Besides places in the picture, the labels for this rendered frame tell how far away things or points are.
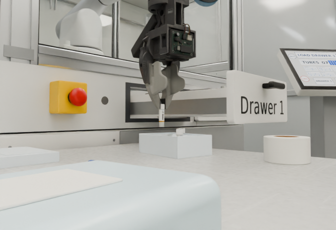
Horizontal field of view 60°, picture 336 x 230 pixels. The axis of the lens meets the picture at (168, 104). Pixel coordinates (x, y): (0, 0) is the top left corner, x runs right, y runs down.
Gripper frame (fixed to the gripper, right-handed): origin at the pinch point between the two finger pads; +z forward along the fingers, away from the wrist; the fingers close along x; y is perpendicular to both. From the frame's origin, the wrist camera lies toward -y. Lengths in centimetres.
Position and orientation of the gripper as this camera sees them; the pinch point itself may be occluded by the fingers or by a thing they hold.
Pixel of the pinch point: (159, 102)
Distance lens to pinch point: 59.4
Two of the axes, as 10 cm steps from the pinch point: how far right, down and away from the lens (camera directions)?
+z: 0.0, 10.0, -0.5
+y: 6.1, -0.4, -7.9
